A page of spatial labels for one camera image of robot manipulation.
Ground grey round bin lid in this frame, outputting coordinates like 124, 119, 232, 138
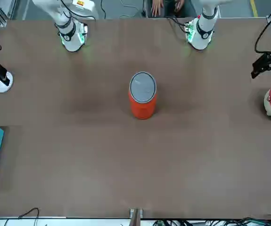
129, 72, 156, 103

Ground red cylindrical trash bin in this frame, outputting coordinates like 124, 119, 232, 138
128, 72, 157, 120

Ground white round disc device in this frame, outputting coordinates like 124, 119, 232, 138
0, 72, 14, 93

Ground person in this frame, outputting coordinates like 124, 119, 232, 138
147, 0, 197, 18

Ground white box with yellow label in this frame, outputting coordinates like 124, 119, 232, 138
71, 0, 96, 13

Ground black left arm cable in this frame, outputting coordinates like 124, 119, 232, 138
255, 0, 271, 55

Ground black base cable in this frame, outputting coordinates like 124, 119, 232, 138
167, 16, 190, 34

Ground thin black looped cable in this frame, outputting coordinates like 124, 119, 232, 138
18, 207, 41, 226

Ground thin grey floor cable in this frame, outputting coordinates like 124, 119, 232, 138
120, 0, 148, 18

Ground tangled black cables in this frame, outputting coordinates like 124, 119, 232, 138
154, 214, 271, 226

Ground metal table edge bracket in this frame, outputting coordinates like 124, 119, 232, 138
129, 208, 143, 226

